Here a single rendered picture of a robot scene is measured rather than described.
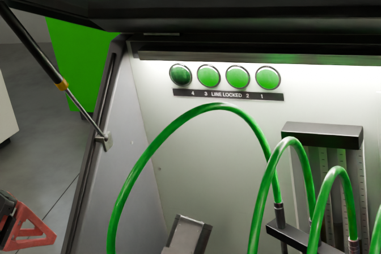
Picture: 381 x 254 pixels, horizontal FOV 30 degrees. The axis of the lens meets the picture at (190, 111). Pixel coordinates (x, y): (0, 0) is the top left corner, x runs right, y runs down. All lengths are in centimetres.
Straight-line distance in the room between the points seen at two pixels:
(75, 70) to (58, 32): 24
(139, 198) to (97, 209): 16
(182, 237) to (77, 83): 336
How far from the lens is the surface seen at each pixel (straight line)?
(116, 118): 140
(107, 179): 139
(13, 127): 442
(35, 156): 423
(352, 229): 124
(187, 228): 101
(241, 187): 148
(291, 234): 138
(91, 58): 418
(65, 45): 425
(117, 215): 107
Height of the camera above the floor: 194
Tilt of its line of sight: 27 degrees down
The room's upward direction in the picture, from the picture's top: 10 degrees counter-clockwise
